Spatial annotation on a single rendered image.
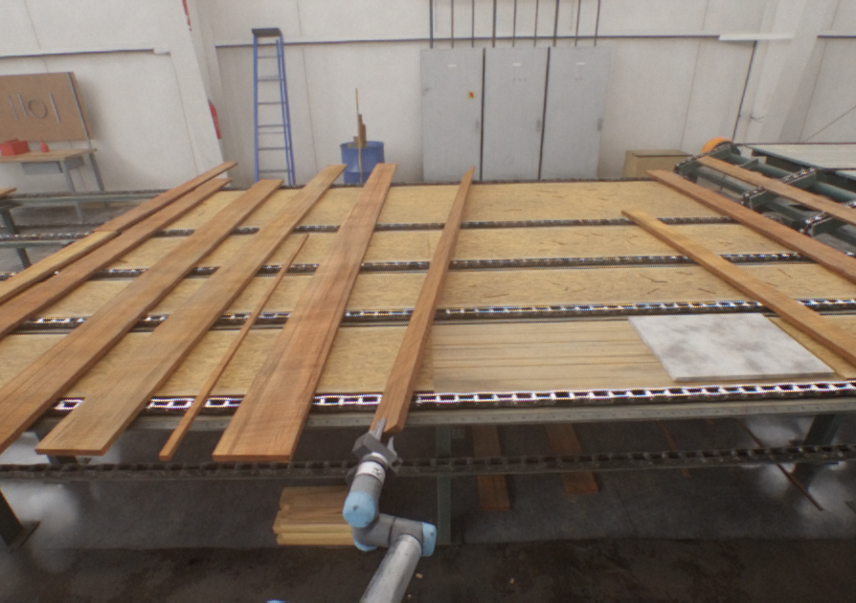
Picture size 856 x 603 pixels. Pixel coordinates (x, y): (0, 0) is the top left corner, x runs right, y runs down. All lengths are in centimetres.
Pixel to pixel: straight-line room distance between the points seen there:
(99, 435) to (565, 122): 635
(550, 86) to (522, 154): 91
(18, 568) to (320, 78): 635
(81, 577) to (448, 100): 598
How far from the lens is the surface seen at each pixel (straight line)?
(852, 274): 326
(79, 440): 185
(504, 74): 685
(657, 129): 819
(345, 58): 748
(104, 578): 263
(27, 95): 903
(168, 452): 167
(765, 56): 860
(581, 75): 707
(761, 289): 278
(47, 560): 284
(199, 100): 722
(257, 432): 161
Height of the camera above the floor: 189
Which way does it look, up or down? 27 degrees down
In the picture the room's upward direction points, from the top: 1 degrees counter-clockwise
